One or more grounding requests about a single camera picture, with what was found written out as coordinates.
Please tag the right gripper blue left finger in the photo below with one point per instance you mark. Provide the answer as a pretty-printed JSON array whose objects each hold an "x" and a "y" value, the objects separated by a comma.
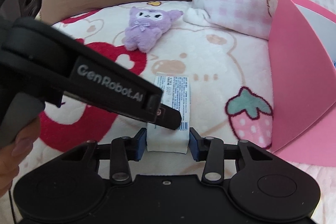
[{"x": 123, "y": 150}]

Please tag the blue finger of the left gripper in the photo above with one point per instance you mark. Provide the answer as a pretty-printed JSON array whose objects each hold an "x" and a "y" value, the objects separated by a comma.
[{"x": 165, "y": 116}]

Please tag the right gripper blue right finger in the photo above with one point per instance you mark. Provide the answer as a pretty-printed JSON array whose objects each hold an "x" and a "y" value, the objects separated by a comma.
[{"x": 211, "y": 151}]

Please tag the white toothpaste box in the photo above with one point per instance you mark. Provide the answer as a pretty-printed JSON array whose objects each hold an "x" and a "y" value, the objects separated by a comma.
[{"x": 171, "y": 131}]

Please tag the purple plush toy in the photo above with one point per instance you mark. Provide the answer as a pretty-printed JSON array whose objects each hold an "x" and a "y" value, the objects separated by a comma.
[{"x": 146, "y": 26}]

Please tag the person left hand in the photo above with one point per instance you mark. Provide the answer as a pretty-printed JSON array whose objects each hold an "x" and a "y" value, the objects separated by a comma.
[{"x": 12, "y": 155}]

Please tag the pink cardboard box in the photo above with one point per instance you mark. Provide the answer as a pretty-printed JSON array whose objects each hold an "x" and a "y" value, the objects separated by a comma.
[{"x": 302, "y": 58}]

